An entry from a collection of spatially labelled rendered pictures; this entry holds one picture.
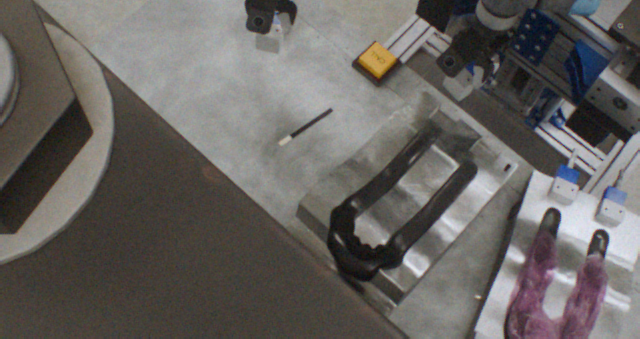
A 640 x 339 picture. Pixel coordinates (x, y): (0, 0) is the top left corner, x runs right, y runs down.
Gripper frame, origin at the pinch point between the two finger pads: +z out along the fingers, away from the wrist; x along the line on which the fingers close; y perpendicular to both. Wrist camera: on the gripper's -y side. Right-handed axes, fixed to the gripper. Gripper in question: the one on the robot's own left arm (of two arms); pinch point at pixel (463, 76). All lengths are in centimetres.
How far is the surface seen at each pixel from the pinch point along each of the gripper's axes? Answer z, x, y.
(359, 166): 5.9, -1.1, -27.5
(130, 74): 15, 49, -51
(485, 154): 8.8, -13.8, -3.8
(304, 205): 2.0, -2.2, -42.1
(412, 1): 95, 63, 61
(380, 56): 11.4, 18.0, -5.2
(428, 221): 6.7, -17.9, -23.8
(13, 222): -107, -27, -79
